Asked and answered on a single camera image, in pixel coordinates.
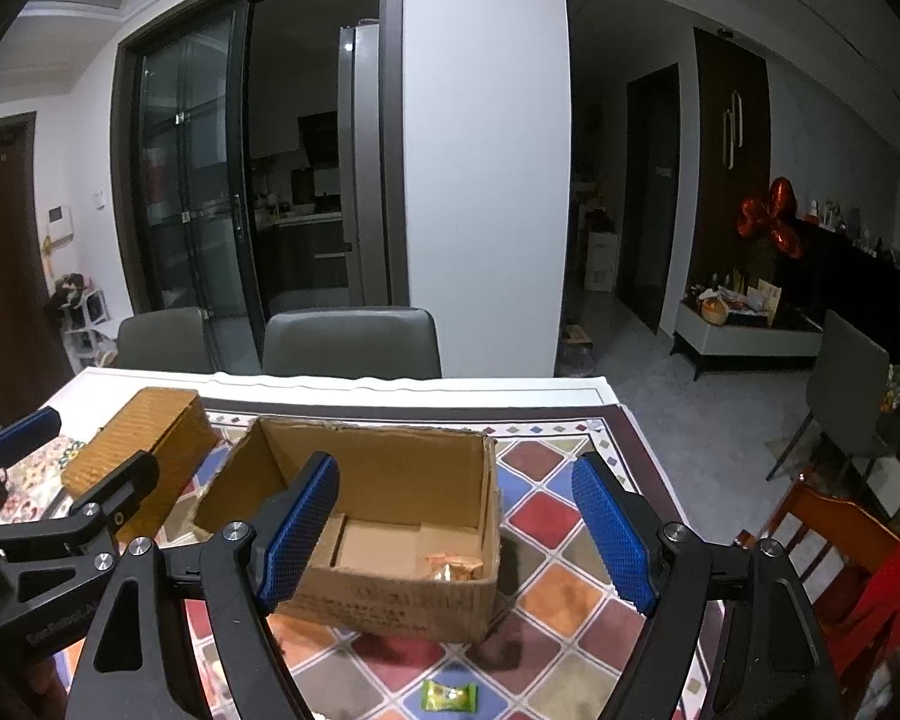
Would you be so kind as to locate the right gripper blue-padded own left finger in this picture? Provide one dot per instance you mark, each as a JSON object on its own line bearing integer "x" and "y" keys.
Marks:
{"x": 137, "y": 660}

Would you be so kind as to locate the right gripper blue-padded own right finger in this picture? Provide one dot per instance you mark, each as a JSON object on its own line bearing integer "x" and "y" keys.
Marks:
{"x": 772, "y": 661}

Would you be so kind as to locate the green candy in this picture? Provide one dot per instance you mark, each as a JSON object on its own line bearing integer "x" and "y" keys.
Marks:
{"x": 438, "y": 697}

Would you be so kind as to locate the brown entrance door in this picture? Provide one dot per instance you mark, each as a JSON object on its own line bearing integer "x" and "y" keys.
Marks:
{"x": 33, "y": 363}

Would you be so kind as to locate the woven wicker box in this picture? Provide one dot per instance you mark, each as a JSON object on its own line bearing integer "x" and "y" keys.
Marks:
{"x": 169, "y": 424}

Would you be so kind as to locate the red wooden chair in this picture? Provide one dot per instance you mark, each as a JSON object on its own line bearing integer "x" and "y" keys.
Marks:
{"x": 859, "y": 610}

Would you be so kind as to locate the grey dining chair left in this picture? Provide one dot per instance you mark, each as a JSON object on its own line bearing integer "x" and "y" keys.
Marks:
{"x": 169, "y": 340}

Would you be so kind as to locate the grey dining chair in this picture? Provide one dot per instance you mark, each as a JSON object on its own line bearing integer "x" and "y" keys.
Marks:
{"x": 386, "y": 343}
{"x": 169, "y": 340}

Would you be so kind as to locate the colourful diamond-pattern tablecloth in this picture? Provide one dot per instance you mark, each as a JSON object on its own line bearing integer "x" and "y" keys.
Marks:
{"x": 560, "y": 635}

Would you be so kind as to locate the white intercom panel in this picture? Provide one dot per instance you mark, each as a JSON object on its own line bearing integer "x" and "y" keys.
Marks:
{"x": 60, "y": 224}

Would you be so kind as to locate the grey chair right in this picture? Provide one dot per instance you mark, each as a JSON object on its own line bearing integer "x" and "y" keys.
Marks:
{"x": 844, "y": 393}

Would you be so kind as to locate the open cardboard box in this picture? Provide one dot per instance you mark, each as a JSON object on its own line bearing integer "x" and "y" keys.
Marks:
{"x": 405, "y": 492}

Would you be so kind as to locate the grey dining chair centre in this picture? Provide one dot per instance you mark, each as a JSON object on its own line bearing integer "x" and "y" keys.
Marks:
{"x": 386, "y": 343}

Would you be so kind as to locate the orange snack in box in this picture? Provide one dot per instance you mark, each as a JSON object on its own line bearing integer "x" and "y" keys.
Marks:
{"x": 449, "y": 567}

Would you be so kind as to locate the white low cabinet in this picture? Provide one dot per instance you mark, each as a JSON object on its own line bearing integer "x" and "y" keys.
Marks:
{"x": 737, "y": 348}

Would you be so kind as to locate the glass sliding door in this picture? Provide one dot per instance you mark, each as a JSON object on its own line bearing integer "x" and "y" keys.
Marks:
{"x": 180, "y": 178}

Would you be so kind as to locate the red foil balloon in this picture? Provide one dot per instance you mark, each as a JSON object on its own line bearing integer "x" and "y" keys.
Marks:
{"x": 773, "y": 213}

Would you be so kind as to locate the dark wooden wardrobe door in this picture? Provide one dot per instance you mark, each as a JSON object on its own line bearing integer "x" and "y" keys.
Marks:
{"x": 734, "y": 149}

